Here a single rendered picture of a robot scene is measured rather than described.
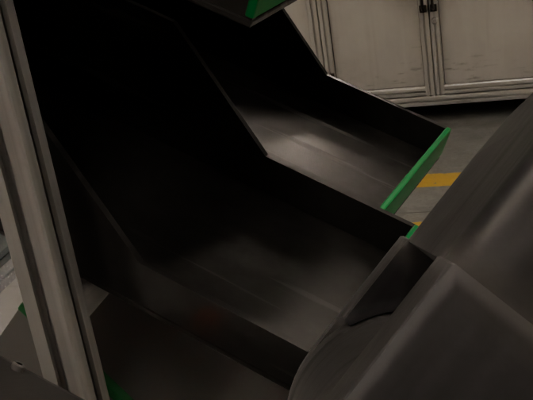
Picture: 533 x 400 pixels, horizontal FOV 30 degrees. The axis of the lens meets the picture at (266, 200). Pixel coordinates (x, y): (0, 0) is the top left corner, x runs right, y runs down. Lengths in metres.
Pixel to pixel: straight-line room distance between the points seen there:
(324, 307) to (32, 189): 0.15
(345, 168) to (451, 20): 3.74
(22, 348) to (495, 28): 3.92
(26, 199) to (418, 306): 0.26
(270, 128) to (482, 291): 0.46
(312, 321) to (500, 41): 3.92
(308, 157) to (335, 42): 3.81
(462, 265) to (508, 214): 0.01
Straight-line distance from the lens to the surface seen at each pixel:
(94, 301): 0.46
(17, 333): 0.51
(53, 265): 0.42
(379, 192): 0.60
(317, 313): 0.47
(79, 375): 0.45
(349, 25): 4.38
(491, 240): 0.18
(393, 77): 4.42
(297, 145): 0.62
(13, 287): 1.40
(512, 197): 0.18
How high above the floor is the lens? 1.42
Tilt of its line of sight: 22 degrees down
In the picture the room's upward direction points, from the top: 9 degrees counter-clockwise
